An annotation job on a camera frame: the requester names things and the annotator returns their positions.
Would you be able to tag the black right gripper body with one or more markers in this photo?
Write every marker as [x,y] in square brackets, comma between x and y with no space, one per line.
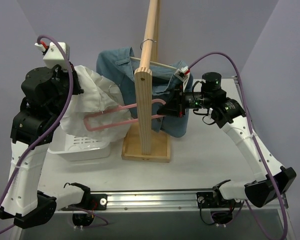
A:
[178,104]

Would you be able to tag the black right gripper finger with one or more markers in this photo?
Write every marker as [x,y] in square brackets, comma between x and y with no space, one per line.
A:
[177,93]
[171,108]

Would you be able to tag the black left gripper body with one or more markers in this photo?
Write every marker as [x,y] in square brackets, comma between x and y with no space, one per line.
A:
[75,83]

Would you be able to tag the pink hanger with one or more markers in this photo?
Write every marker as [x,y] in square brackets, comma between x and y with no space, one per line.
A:
[110,118]

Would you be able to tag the beige hanger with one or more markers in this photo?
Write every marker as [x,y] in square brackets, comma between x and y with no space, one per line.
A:
[153,63]

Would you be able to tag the white pleated skirt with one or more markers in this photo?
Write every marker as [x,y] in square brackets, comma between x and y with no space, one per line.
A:
[100,94]

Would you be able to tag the blue denim garment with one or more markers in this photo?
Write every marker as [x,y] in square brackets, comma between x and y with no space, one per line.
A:
[119,65]

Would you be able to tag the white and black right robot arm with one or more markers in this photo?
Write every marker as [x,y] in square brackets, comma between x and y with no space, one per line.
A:
[270,176]

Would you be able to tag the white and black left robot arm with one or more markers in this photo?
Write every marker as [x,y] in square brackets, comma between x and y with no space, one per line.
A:
[46,91]

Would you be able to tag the wooden clothes rack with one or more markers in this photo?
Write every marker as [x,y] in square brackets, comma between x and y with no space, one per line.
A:
[141,142]

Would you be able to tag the white plastic basket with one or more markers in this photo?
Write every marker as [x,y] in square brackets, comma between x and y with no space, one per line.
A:
[73,149]

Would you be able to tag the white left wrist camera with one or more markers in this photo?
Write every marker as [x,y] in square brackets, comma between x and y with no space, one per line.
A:
[51,55]

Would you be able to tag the aluminium mounting rail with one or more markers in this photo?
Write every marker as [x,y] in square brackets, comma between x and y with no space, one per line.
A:
[203,158]

